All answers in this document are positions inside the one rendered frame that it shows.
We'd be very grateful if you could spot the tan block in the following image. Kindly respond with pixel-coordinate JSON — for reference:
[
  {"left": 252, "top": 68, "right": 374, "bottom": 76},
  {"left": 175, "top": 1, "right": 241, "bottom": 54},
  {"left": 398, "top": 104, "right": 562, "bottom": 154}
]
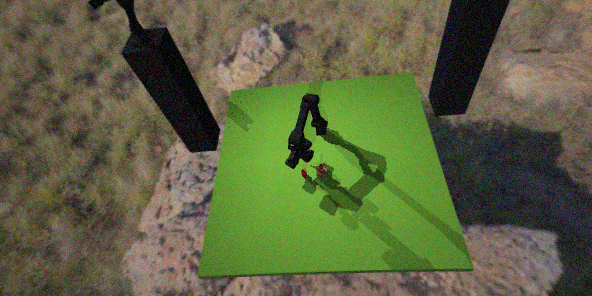
[{"left": 316, "top": 165, "right": 328, "bottom": 178}]

